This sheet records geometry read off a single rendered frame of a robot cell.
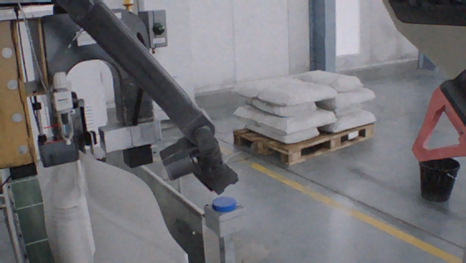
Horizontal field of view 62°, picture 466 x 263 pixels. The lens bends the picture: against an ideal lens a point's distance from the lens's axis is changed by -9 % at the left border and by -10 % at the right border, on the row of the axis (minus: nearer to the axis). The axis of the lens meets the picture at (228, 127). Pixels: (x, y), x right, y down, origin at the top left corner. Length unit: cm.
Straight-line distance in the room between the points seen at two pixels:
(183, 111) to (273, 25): 554
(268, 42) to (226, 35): 73
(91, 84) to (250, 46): 294
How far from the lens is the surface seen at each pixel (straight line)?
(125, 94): 99
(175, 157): 88
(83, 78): 377
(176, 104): 81
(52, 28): 93
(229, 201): 106
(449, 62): 78
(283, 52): 645
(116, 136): 100
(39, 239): 204
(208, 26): 569
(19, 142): 96
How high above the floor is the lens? 132
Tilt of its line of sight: 16 degrees down
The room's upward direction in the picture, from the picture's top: 3 degrees counter-clockwise
